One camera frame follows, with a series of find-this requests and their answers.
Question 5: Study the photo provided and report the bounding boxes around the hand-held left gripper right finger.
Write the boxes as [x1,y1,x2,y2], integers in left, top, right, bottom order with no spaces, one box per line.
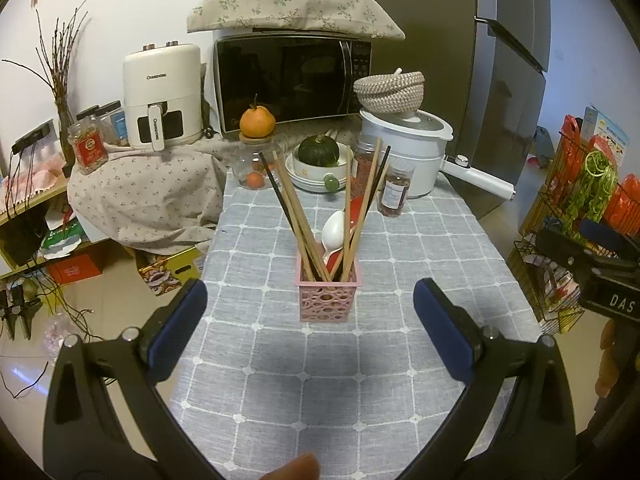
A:
[400,277,576,480]

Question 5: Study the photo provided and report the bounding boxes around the white ceramic bowl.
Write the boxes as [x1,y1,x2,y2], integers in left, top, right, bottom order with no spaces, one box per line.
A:
[285,142,357,194]

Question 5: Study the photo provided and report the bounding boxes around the pink plastic utensil basket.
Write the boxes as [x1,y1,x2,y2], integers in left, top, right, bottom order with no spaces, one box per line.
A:
[295,252,362,323]

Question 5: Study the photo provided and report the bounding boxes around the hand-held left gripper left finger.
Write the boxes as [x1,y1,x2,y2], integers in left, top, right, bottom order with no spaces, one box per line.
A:
[42,277,226,480]

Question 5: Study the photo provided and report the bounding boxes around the black wire rack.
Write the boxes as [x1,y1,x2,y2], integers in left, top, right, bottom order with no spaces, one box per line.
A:
[512,115,640,336]

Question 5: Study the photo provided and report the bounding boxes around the orange plastic bags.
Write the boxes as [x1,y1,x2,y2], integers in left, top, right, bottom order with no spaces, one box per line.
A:
[557,115,640,241]

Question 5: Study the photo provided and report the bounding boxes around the patterned cardboard box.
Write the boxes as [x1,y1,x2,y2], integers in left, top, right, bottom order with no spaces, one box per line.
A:
[137,247,206,298]

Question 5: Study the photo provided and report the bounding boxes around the grey refrigerator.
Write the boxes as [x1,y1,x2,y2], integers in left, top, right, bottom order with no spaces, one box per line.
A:
[361,0,551,221]

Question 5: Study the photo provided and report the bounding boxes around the black floor cable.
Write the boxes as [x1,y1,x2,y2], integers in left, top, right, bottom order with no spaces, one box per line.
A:
[0,260,96,401]

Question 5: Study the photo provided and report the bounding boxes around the black microwave oven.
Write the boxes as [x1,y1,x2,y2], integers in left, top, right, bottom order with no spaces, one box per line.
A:
[214,34,373,136]

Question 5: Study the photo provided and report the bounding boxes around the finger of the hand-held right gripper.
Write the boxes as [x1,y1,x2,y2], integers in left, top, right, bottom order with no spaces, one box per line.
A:
[579,219,627,253]
[536,229,603,275]

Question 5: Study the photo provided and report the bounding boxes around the black power strip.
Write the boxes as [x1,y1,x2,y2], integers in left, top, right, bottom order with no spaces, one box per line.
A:
[11,127,53,155]

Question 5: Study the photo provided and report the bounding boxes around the green pumpkin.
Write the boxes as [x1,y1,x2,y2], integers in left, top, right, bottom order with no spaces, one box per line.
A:
[298,134,341,167]

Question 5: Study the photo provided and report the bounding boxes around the clear storage containers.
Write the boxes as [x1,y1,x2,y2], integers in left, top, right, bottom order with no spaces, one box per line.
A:
[75,101,131,148]

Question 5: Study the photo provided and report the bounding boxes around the red flat box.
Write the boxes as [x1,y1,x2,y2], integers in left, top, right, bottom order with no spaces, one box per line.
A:
[47,254,103,285]

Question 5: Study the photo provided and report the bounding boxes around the blue and white box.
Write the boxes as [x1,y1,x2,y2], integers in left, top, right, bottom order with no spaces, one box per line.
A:
[582,105,630,166]

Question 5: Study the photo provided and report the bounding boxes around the pink cloth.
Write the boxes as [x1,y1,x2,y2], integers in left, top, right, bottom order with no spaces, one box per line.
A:
[7,155,71,191]

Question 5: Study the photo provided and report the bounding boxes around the white electric cooking pot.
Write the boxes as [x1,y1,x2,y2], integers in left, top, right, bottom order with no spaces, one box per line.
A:
[359,109,516,202]

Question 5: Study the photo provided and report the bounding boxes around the dried bare branches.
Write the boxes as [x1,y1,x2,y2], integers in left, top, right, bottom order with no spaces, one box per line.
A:
[2,0,91,111]

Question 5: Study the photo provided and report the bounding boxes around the floral cabinet cover cloth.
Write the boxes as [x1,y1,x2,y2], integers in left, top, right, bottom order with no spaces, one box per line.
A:
[67,115,361,256]

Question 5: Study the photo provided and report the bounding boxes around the red plastic spoon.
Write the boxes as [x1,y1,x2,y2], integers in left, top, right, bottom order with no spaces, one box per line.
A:
[325,195,368,271]

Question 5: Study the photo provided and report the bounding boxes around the person's left hand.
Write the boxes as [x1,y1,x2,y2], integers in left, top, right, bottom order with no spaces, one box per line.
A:
[259,452,322,480]

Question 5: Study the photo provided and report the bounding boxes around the woven straw basket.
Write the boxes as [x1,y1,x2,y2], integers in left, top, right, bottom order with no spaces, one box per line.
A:
[353,70,426,113]

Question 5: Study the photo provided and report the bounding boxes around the person's right hand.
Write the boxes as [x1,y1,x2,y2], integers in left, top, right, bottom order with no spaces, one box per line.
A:
[595,317,624,398]

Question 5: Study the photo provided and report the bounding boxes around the wooden shelf cabinet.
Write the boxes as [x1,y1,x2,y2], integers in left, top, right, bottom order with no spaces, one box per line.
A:
[0,175,76,281]

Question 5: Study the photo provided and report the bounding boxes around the dark glass vase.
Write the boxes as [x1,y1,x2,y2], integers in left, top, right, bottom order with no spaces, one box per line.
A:
[57,107,78,166]

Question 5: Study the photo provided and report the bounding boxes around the black floor clips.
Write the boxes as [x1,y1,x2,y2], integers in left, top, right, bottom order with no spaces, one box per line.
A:
[0,285,43,341]

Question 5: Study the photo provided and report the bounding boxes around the clear glass jar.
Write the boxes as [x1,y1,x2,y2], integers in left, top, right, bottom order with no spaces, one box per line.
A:
[231,132,290,191]

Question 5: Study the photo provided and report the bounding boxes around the white plastic spoon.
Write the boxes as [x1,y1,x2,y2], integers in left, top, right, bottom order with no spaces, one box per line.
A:
[321,210,347,262]

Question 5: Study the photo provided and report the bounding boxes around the tall red spice jar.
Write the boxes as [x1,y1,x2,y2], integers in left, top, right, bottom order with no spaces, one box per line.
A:
[350,141,383,201]

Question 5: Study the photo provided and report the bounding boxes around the red label snack jar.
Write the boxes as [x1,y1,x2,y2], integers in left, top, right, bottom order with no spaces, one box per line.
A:
[67,121,108,176]

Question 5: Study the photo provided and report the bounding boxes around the floral microwave cover cloth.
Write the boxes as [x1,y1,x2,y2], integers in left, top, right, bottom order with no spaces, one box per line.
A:
[186,0,407,42]

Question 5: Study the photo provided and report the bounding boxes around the green stringy bundle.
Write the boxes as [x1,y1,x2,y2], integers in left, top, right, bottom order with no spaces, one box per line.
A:
[562,150,621,226]

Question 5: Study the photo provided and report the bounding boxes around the white air fryer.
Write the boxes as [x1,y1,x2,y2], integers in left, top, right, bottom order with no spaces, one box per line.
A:
[122,41,203,152]

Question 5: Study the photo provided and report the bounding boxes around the labelled red spice jar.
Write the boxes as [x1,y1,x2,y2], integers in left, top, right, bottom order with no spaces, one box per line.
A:
[376,162,415,219]

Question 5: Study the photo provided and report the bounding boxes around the large orange with stem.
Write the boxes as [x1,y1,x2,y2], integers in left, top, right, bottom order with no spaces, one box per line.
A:
[239,94,277,139]

